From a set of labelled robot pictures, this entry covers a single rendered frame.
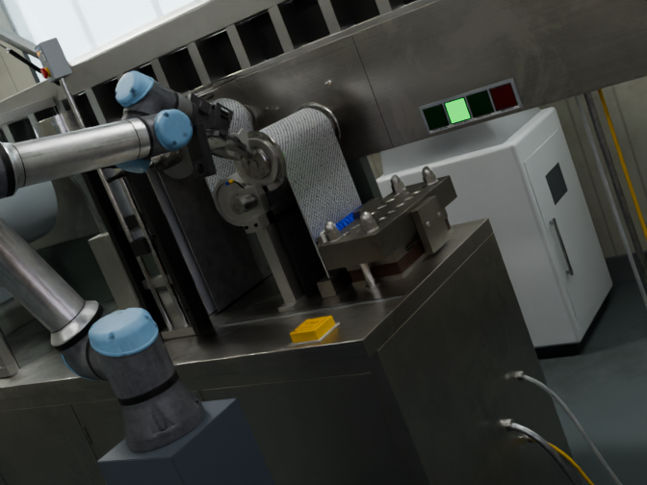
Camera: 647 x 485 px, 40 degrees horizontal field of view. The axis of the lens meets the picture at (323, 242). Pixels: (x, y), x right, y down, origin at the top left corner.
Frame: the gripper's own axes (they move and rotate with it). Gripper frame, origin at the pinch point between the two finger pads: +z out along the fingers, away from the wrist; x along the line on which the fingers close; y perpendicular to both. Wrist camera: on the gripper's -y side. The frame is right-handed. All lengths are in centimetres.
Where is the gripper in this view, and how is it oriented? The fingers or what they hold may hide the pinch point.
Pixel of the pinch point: (245, 158)
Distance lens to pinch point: 203.7
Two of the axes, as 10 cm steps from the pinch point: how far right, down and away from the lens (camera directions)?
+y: 0.5, -9.4, 3.4
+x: -7.8, 1.7, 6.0
